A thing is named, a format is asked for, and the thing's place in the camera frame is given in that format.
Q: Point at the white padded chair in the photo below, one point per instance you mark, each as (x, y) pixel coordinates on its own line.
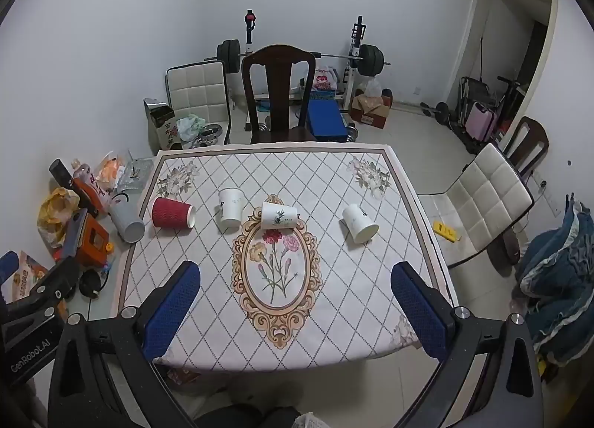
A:
(487, 200)
(197, 86)

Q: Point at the yellow power strip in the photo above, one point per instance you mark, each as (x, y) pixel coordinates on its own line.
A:
(446, 231)

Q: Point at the red ribbed paper cup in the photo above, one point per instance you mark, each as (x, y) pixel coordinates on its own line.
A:
(169, 214)

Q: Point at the black dumbbell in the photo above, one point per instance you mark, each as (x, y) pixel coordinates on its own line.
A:
(440, 112)

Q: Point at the white cup green sprig print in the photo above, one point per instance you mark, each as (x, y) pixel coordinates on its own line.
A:
(277, 216)

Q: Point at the floral diamond pattern tablecloth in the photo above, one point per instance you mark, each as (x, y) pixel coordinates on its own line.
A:
(334, 298)

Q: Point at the white barbell rack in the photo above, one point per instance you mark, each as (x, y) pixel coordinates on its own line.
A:
(356, 45)

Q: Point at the grey cup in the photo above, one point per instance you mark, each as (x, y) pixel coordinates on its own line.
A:
(124, 220)

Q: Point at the black folded cart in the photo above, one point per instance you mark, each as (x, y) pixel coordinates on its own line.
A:
(468, 93)

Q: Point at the pink suitcase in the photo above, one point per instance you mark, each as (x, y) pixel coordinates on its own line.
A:
(481, 124)

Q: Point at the pale green cloth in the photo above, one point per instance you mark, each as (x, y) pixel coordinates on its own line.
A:
(190, 127)

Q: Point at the yellow plastic bag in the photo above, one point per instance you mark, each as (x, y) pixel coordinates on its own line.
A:
(55, 209)

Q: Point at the black plate barbell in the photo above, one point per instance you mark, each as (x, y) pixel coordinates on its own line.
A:
(371, 59)

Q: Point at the orange and black tool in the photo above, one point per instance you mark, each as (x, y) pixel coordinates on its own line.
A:
(83, 189)

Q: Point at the white cup small dark print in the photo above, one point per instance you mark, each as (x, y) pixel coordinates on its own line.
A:
(230, 209)

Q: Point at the black scooter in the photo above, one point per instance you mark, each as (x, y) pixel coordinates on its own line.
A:
(509, 96)

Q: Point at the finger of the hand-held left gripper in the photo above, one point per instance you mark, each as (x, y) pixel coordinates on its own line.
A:
(8, 264)
(52, 283)

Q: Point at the blue padded bench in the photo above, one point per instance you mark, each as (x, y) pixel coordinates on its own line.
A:
(326, 119)

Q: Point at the dark wooden chair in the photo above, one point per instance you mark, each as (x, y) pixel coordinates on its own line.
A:
(533, 137)
(277, 93)

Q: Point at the metal bowl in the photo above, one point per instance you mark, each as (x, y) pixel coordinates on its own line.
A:
(211, 133)

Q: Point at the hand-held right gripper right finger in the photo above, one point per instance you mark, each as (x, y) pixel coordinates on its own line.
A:
(419, 309)

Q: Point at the red and white plastic bag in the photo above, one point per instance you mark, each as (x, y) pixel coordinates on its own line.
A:
(323, 79)

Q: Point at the white cup plain side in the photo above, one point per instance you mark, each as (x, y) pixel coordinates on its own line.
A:
(358, 223)

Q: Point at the orange toy box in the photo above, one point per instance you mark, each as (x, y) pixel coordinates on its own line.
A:
(95, 237)

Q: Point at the printed carton silver lining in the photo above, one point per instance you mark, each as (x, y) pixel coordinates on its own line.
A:
(162, 128)

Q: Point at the brown cardboard box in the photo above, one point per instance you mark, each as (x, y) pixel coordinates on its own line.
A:
(373, 114)

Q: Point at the black round device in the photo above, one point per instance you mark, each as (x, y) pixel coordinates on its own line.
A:
(90, 283)

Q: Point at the orange snack bag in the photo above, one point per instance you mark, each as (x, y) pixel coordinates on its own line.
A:
(111, 170)

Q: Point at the pile of blue clothes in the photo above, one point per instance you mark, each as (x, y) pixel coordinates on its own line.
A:
(564, 265)

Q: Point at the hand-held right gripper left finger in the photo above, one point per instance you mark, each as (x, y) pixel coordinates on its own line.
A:
(172, 309)

